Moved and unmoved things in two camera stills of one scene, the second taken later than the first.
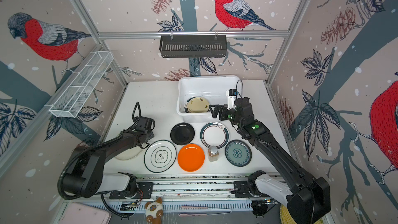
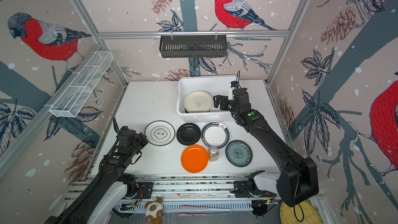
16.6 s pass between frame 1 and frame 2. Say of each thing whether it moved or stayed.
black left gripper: moved
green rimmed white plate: stayed
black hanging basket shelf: stayed
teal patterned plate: stayed
